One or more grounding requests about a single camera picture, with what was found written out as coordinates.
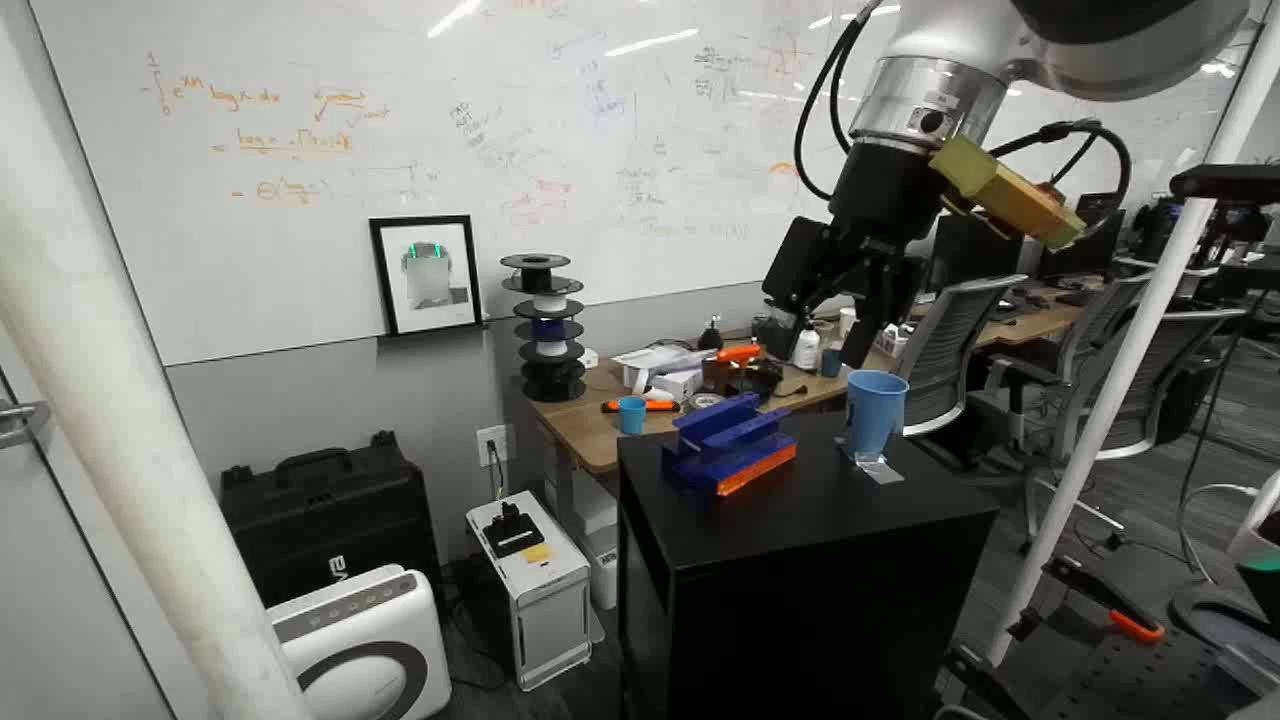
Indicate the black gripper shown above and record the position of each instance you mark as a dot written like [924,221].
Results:
[886,195]

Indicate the blue tool rack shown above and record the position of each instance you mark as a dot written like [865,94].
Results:
[720,443]

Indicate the large blue cup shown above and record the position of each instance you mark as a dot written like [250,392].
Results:
[873,411]

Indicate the small orange desk object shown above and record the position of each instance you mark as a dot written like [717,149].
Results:
[736,353]

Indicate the small teal cup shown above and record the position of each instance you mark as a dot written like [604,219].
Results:
[634,417]

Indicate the small white bottle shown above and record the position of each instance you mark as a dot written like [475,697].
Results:
[806,348]

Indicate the grey mesh office chair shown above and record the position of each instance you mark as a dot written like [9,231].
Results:
[951,346]

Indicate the small grey metal plate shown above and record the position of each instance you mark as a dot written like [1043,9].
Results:
[880,471]

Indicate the orange utility knife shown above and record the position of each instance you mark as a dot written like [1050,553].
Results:
[650,400]

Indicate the black computer monitor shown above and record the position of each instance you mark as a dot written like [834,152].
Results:
[1103,215]

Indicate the grey armrest office chair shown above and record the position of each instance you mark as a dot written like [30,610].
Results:
[1121,360]

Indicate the black cabinet table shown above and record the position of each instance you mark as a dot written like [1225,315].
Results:
[800,572]

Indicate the thin white pole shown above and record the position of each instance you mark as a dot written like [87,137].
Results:
[1121,384]

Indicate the wooden desk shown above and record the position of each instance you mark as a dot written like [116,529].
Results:
[584,426]

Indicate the white filament spool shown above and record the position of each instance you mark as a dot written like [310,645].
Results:
[551,304]

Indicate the blue filament spool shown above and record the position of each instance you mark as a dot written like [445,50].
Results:
[551,325]

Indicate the black full filament spool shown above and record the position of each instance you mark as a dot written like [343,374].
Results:
[553,374]

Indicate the black empty filament spool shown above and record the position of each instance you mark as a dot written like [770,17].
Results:
[537,276]

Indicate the black pole mounted device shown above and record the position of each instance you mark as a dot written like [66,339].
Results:
[1225,181]

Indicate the small black device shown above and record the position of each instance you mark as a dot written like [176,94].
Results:
[512,529]

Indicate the framed portrait picture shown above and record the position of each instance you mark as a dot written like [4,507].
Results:
[427,275]

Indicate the white box unit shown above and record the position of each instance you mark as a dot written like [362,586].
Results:
[546,612]

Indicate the black hard carry case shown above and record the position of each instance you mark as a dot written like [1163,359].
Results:
[324,513]

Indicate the white air purifier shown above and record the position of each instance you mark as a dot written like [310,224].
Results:
[351,633]

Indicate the white whiteboard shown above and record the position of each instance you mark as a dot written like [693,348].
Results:
[265,82]

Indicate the thick white pole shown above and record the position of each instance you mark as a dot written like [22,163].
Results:
[125,415]

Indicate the tan wrist camera mount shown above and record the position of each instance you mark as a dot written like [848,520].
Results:
[1008,195]

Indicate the white wall outlet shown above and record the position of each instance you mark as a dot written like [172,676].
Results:
[494,443]

